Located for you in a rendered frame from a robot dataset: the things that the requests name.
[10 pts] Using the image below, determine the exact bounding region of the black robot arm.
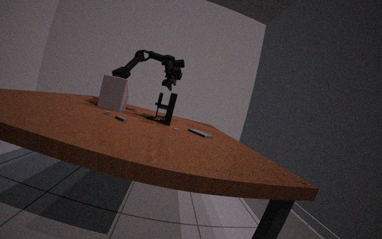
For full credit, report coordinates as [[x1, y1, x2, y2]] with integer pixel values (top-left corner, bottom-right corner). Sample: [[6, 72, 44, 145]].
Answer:
[[112, 50, 185, 79]]

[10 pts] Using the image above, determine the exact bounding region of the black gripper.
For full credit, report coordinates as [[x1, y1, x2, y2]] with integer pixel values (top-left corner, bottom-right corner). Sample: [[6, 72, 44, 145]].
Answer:
[[162, 66, 182, 91]]

